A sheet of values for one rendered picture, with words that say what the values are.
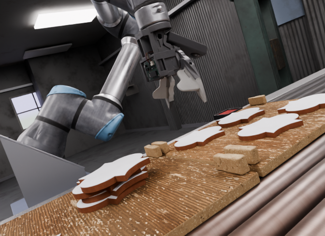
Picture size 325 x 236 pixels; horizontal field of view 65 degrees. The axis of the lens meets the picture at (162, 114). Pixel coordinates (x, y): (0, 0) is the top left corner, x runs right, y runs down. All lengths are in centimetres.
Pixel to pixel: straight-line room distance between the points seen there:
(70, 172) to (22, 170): 14
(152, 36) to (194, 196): 37
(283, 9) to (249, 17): 93
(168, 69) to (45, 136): 47
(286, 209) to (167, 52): 39
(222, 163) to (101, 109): 57
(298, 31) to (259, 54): 97
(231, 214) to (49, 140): 65
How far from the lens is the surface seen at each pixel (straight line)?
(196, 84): 57
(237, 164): 39
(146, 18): 60
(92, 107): 90
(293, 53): 400
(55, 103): 91
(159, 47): 60
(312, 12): 370
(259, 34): 309
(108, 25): 106
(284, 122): 56
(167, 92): 67
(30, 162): 86
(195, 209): 34
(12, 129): 843
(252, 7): 313
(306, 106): 66
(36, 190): 87
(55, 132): 89
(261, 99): 87
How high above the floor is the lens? 110
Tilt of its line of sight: 6 degrees down
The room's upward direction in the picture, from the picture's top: 19 degrees counter-clockwise
